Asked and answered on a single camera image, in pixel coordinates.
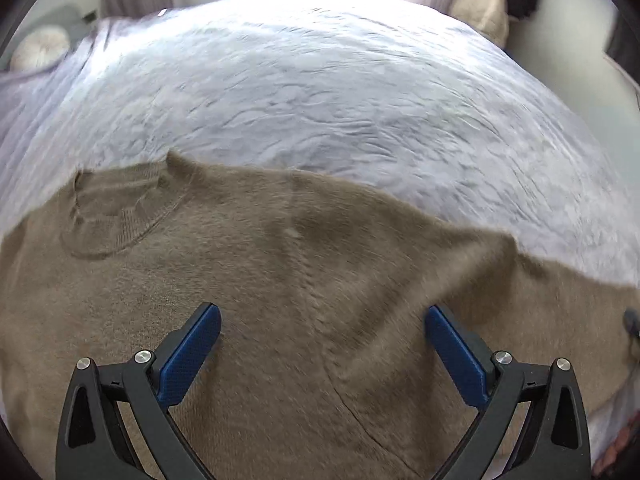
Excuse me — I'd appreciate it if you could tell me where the brown knitted sweater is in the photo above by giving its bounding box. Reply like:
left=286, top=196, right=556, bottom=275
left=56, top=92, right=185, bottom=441
left=1, top=154, right=639, bottom=479

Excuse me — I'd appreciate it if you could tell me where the person's left hand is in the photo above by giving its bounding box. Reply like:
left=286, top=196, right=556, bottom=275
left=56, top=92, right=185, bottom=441
left=592, top=418, right=640, bottom=480

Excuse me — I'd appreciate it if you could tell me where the lavender embossed bedspread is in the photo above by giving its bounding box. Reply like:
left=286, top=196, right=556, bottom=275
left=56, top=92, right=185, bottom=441
left=1, top=0, right=639, bottom=479

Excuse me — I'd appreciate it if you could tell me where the round cream cushion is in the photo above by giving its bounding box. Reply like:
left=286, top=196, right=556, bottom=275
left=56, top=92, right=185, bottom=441
left=10, top=25, right=72, bottom=72

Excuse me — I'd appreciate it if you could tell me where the beige hanging coat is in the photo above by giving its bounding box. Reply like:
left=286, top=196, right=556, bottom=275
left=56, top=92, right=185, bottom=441
left=448, top=0, right=509, bottom=49

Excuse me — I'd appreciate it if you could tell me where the black wall screen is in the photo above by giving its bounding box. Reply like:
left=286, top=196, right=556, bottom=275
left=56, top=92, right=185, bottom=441
left=605, top=13, right=640, bottom=84

